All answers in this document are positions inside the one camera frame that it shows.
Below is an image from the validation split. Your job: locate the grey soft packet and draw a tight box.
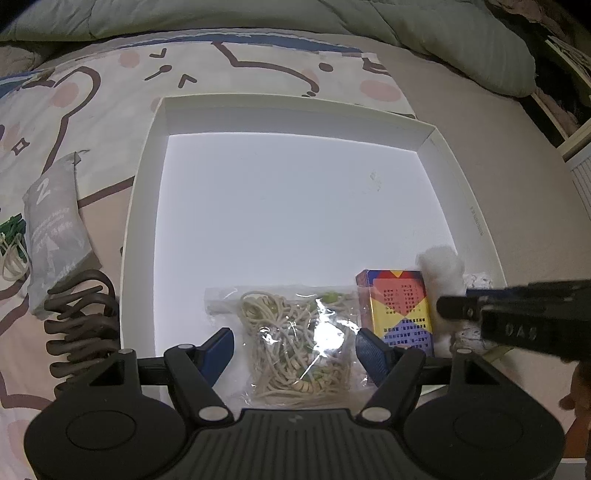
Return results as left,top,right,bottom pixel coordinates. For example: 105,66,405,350
22,151,94,317

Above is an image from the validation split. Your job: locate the white slatted door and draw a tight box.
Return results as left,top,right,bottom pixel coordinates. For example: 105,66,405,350
569,151,591,223

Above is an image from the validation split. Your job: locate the green clips bundle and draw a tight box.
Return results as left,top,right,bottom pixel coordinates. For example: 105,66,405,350
0,215,31,283

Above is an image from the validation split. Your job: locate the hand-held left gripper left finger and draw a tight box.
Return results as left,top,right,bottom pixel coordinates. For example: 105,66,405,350
88,327,236,428

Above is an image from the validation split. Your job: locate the person's right hand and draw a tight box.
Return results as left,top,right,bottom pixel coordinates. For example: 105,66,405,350
558,360,591,459

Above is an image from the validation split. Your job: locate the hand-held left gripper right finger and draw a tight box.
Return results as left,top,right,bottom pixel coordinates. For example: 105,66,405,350
355,328,500,428

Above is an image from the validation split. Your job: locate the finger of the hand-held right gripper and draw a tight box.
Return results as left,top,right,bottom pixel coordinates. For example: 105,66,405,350
464,280,591,301
436,294,591,365

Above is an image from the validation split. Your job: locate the clear bag of beige string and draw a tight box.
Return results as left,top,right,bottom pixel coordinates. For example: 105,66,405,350
204,286,370,409

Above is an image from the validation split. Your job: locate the colourful patterned card box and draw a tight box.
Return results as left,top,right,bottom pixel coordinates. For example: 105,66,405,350
355,268,435,357

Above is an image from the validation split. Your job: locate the brown spiral coil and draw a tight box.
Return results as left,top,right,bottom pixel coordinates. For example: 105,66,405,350
44,270,122,398

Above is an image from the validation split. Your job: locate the white cardboard box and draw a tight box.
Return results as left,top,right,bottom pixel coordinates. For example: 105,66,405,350
120,95,508,407

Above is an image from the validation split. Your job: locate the white lace roll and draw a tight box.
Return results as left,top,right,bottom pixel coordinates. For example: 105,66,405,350
450,271,493,350

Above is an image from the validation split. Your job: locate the bear printed blanket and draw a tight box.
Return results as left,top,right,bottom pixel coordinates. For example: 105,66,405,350
0,39,416,480

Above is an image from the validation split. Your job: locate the grey duvet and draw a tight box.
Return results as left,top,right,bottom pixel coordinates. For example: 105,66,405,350
0,0,537,97

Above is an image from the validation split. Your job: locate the cream wall shelf unit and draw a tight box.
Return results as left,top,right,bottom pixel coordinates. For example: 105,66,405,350
526,0,591,162

